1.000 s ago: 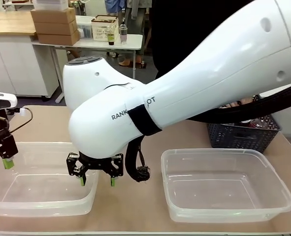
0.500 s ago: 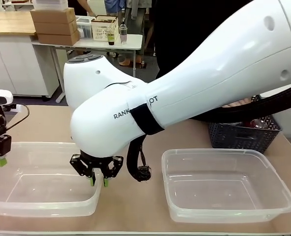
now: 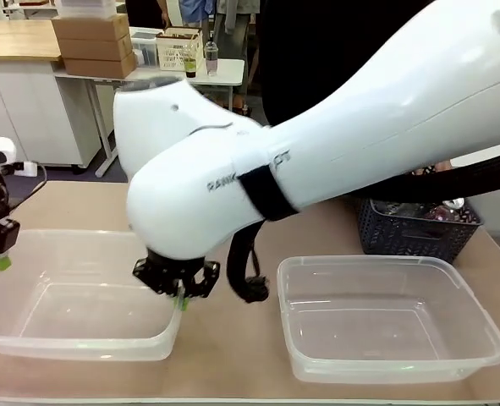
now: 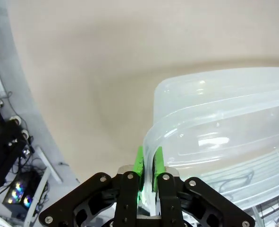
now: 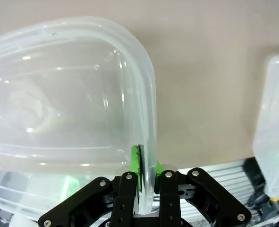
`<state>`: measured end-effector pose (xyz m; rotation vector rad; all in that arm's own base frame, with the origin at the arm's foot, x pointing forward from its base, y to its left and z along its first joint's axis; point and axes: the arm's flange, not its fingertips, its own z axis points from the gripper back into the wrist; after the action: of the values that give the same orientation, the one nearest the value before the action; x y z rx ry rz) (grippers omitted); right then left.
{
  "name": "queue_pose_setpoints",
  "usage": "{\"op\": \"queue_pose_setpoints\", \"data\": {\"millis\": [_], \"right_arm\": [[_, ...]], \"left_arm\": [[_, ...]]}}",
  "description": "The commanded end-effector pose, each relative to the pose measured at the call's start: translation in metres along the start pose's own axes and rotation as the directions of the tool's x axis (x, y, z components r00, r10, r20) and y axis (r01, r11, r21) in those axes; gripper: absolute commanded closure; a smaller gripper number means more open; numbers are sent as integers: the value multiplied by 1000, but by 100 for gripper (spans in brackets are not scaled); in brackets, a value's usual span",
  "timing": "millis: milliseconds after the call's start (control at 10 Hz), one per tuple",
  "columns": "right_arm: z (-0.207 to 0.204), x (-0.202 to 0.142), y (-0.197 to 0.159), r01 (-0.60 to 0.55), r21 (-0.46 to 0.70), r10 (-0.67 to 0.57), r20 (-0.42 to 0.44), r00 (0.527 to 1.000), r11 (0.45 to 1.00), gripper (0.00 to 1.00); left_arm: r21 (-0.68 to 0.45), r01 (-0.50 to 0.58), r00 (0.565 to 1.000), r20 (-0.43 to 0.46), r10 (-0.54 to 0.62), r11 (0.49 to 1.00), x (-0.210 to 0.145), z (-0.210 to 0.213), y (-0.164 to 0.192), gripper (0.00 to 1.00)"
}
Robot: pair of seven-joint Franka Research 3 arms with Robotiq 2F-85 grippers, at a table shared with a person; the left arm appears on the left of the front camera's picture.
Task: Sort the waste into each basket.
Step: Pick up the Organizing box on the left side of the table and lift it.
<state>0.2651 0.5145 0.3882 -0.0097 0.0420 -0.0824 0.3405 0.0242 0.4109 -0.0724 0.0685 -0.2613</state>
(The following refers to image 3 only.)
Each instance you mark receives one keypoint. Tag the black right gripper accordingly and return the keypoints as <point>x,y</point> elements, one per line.
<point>177,266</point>

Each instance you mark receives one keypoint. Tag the clear plastic bin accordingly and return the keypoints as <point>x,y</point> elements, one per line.
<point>76,296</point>
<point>385,321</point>

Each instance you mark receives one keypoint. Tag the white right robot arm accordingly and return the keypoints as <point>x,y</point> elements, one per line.
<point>359,114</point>

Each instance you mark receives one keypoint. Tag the dark woven plastic basket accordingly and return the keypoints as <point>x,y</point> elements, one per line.
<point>414,239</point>

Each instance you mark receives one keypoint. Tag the white power strip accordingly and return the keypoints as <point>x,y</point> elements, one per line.
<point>26,169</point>

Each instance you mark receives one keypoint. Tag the white cabinet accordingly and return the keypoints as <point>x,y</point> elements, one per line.
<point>29,114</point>

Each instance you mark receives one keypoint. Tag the cardboard box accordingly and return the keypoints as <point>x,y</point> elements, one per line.
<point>91,26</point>
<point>95,47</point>
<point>99,65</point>

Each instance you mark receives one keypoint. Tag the wooden counter top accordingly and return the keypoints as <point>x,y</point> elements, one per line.
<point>12,40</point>

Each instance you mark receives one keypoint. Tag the white table with legs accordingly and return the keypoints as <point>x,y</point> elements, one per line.
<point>228,72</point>

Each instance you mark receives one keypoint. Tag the white patterned crate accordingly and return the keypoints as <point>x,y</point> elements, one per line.
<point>178,48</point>

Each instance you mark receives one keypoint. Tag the clear storage box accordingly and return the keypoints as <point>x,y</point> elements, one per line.
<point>144,44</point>

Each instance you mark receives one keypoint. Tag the bystander in grey clothes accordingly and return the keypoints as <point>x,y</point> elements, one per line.
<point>237,42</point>

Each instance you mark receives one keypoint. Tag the bystander in black clothes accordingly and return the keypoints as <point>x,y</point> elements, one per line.
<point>146,12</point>

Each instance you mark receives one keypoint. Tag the bystander in blue shirt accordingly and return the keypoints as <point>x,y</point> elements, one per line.
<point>196,10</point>

